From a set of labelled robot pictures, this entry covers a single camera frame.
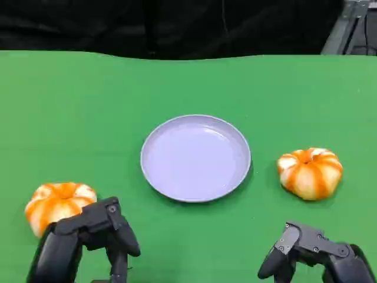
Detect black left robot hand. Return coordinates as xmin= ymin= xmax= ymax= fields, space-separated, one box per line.
xmin=25 ymin=196 xmax=141 ymax=283

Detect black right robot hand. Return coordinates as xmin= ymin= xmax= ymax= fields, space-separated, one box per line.
xmin=257 ymin=221 xmax=377 ymax=283

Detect green table cloth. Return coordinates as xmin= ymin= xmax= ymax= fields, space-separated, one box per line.
xmin=0 ymin=50 xmax=377 ymax=283

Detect lilac plate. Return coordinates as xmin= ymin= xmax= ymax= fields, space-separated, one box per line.
xmin=140 ymin=114 xmax=252 ymax=203

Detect black backdrop curtain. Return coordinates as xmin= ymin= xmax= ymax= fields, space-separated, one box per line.
xmin=0 ymin=0 xmax=350 ymax=60

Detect grey metal frame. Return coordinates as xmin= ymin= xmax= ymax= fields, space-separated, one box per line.
xmin=320 ymin=0 xmax=377 ymax=56

